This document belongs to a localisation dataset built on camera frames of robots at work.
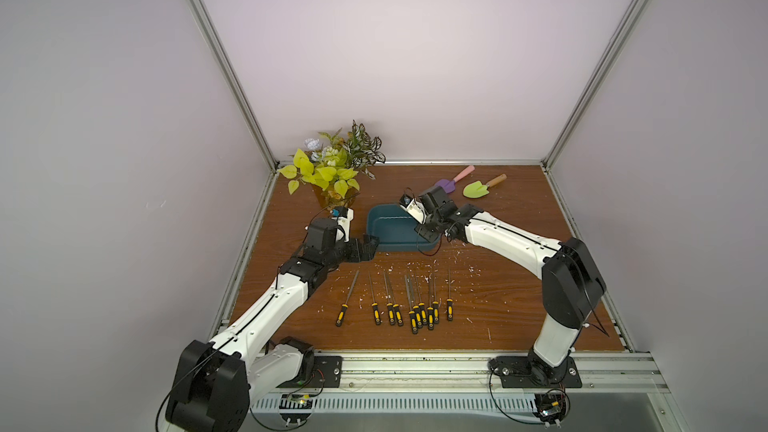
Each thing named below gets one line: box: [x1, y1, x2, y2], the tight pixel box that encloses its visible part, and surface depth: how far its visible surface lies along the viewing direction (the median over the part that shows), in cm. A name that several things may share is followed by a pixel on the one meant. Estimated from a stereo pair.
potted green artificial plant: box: [277, 120, 386, 212], surface depth 92 cm
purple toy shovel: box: [434, 165, 476, 194], surface depth 116 cm
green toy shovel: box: [463, 173, 507, 199], surface depth 116 cm
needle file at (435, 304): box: [433, 273, 439, 324], surface depth 83 cm
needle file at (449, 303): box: [446, 271, 453, 322], surface depth 84 cm
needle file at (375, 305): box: [368, 271, 381, 326], surface depth 83 cm
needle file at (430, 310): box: [427, 276, 434, 331], surface depth 82 cm
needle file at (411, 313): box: [404, 275, 419, 335], surface depth 82 cm
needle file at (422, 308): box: [418, 279, 428, 326], surface depth 83 cm
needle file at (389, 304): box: [384, 271, 395, 326], surface depth 83 cm
